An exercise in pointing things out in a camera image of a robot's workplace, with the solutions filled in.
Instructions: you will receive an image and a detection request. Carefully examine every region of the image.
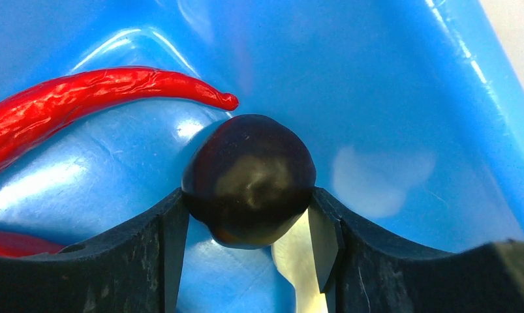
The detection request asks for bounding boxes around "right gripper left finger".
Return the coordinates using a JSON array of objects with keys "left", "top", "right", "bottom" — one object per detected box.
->
[{"left": 0, "top": 189, "right": 189, "bottom": 312}]

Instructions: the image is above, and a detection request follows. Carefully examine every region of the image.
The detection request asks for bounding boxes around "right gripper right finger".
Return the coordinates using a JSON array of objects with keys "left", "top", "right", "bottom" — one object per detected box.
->
[{"left": 308, "top": 188, "right": 524, "bottom": 312}]

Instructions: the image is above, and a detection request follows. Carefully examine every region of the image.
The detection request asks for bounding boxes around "red chili pepper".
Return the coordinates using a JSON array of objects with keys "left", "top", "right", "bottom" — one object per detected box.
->
[
  {"left": 0, "top": 231, "right": 65, "bottom": 258},
  {"left": 0, "top": 67, "right": 239, "bottom": 172}
]

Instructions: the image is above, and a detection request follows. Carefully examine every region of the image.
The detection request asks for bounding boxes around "dark purple mushroom cap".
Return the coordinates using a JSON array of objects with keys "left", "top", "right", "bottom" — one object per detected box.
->
[{"left": 181, "top": 114, "right": 316, "bottom": 250}]

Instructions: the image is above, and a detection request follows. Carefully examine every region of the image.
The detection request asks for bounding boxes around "blue plastic bin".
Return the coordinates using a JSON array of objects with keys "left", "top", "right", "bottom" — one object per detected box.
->
[{"left": 0, "top": 1, "right": 524, "bottom": 312}]

